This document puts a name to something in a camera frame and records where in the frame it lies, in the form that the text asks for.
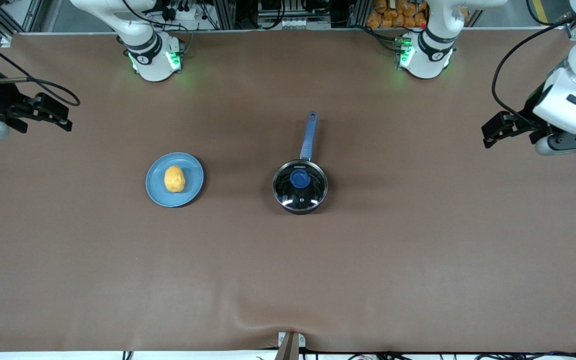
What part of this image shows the yellow potato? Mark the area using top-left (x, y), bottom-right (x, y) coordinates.
top-left (164, 165), bottom-right (186, 193)

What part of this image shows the glass lid with blue knob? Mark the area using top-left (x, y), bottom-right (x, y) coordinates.
top-left (273, 160), bottom-right (328, 211)

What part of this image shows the bag of orange goods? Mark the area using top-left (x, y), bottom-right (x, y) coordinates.
top-left (366, 0), bottom-right (429, 29)

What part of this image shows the white power strip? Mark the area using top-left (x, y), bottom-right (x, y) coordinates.
top-left (160, 2), bottom-right (206, 23)

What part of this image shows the blue round plate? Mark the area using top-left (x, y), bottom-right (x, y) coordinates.
top-left (145, 152), bottom-right (205, 208)

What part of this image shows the brown table mat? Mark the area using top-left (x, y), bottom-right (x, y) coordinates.
top-left (0, 30), bottom-right (576, 353)

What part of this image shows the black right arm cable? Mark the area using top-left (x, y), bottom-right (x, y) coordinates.
top-left (0, 25), bottom-right (81, 107)

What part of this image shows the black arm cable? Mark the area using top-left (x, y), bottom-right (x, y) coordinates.
top-left (491, 17), bottom-right (576, 121)
top-left (0, 25), bottom-right (81, 107)

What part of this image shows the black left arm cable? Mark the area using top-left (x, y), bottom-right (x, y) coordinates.
top-left (491, 17), bottom-right (576, 121)

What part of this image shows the black pot with blue handle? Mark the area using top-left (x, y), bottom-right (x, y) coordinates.
top-left (272, 111), bottom-right (329, 216)

